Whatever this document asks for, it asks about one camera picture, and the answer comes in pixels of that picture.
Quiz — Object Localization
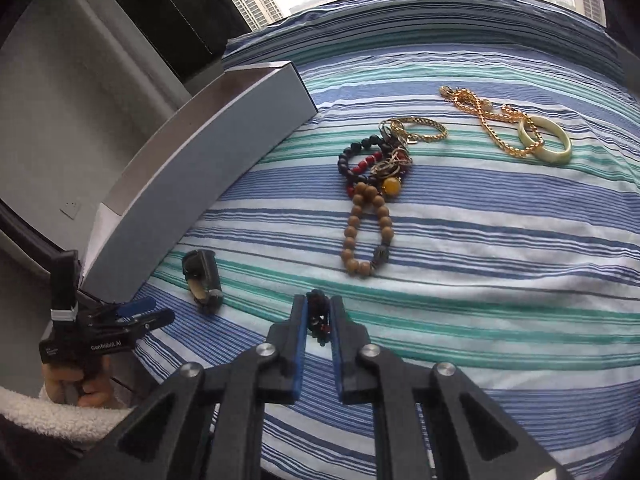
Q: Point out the person's left forearm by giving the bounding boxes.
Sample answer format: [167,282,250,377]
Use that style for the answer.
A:
[0,385,138,466]

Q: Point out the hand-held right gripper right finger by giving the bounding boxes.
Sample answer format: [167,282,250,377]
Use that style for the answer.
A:
[331,294,576,480]

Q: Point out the person's left hand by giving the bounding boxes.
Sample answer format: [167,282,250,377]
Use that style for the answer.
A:
[42,352,113,408]

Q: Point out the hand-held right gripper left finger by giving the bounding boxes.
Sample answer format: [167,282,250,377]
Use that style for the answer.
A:
[65,294,307,480]

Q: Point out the red bead bracelet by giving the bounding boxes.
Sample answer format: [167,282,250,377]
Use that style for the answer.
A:
[346,152,382,199]

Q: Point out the gold textured bangle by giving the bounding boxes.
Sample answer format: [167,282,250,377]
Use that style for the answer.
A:
[378,116,448,144]

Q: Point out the wooden bead bracelet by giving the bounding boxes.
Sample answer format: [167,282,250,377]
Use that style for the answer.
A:
[341,182,396,277]

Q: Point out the black window frame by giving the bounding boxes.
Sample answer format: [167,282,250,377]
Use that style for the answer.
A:
[97,0,251,78]

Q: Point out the dark bead bracelet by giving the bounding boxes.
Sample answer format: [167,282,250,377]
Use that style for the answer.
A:
[306,289,332,346]

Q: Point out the long grey cardboard box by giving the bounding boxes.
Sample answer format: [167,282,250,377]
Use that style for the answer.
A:
[80,60,319,297]

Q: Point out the cream jade bangle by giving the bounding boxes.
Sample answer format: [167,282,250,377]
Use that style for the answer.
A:
[517,115,572,163]

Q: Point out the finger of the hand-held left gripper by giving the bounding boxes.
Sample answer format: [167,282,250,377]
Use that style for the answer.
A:
[125,310,176,334]
[107,296,157,319]

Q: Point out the gold chain necklace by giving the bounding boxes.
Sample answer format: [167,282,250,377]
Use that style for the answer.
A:
[440,85,546,159]

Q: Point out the striped bed sheet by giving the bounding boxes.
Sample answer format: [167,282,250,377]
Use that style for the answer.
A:
[135,0,640,480]

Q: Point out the thin gold ring bracelets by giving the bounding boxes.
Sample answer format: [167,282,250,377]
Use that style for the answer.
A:
[372,145,416,181]

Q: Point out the black bead bracelet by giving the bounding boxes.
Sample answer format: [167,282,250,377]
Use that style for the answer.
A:
[337,135,396,187]

